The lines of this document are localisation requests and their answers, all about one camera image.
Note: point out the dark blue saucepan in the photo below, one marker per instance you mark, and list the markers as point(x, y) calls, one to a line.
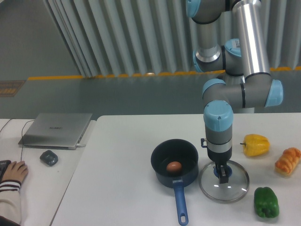
point(184, 152)

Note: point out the black sleeve forearm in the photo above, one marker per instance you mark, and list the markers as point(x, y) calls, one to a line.
point(6, 222)

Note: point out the glass pot lid blue knob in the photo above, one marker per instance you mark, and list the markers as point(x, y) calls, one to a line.
point(232, 191)

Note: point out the folded grey partition panels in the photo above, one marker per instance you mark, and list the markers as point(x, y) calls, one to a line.
point(113, 38)

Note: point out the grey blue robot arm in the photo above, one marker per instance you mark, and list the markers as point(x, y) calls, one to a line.
point(247, 61)

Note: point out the black keyboard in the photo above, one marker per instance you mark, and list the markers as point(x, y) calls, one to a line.
point(3, 168)

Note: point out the silver closed laptop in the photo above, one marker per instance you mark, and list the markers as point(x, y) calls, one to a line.
point(56, 130)

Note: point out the brown egg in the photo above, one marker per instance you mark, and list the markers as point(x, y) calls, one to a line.
point(174, 167)

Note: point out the orange bread loaf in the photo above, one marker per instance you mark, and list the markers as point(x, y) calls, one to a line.
point(288, 161)

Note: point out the yellow bell pepper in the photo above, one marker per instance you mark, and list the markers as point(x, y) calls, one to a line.
point(255, 145)

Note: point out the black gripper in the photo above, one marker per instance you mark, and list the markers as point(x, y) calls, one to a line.
point(220, 170)

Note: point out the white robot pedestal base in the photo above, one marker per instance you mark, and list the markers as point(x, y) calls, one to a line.
point(243, 110)

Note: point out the person's hand on mouse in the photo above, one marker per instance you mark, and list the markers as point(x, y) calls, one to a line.
point(16, 171)

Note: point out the green bell pepper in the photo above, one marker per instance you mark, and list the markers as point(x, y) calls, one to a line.
point(265, 203)

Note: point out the striped white sleeve forearm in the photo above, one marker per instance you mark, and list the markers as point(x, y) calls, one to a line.
point(10, 202)

